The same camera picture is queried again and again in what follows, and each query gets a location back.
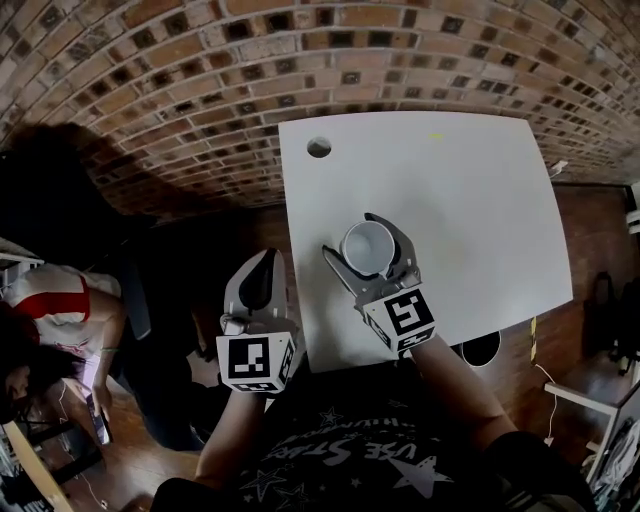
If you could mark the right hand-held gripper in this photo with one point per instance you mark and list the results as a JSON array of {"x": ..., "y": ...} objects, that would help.
[{"x": 407, "y": 315}]

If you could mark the person's right forearm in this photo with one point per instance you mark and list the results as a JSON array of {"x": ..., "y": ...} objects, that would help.
[{"x": 450, "y": 385}]

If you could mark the white table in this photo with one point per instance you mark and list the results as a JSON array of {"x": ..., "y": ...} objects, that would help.
[{"x": 450, "y": 200}]

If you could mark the yellow-black striped tape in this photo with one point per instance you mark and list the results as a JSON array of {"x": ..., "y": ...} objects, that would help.
[{"x": 533, "y": 340}]

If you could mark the black star-print T-shirt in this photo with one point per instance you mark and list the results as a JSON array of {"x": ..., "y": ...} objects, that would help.
[{"x": 350, "y": 425}]

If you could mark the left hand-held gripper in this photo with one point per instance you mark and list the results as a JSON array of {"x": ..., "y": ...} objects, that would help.
[{"x": 245, "y": 357}]

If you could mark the white metal shelf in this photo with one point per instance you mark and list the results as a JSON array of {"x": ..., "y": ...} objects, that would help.
[{"x": 20, "y": 260}]

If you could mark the white cup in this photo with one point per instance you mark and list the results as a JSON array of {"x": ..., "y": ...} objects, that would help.
[{"x": 365, "y": 247}]

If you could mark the beige wooden board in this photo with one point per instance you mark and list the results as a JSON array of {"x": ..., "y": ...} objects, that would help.
[{"x": 35, "y": 475}]

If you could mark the grey desk with white legs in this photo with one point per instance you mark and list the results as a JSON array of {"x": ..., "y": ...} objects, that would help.
[{"x": 575, "y": 395}]

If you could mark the person's left forearm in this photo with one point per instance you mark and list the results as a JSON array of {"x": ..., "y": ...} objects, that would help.
[{"x": 225, "y": 440}]

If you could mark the black smartphone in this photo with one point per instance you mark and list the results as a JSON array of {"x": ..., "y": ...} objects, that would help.
[{"x": 100, "y": 425}]

